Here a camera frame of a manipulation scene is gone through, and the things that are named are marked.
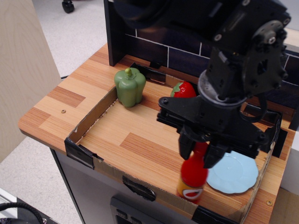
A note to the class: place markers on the black caster wheel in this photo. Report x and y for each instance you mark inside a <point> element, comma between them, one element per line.
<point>68,6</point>

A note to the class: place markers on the grey cabinet base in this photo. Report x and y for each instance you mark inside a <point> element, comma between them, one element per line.
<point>101,200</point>

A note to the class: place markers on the green toy bell pepper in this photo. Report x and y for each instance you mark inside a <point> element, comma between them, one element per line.
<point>129,84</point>

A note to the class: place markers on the red hot sauce bottle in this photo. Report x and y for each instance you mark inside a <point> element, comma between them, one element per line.
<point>193,175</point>

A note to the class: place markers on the cardboard fence with black tape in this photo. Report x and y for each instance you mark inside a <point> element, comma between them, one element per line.
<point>130,146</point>

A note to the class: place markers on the red toy strawberry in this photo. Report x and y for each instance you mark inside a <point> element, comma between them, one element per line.
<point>183,90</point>

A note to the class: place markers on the light wooden board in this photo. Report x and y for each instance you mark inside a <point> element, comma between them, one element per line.
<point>27,68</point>

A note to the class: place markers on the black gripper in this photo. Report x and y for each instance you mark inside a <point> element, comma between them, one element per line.
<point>225,128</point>

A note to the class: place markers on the dark tiled backsplash panel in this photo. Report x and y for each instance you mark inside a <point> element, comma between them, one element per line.
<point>181,52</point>

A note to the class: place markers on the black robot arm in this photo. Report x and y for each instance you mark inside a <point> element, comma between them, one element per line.
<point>247,39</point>

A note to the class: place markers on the light blue plate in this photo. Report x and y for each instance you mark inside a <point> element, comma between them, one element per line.
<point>234,173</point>

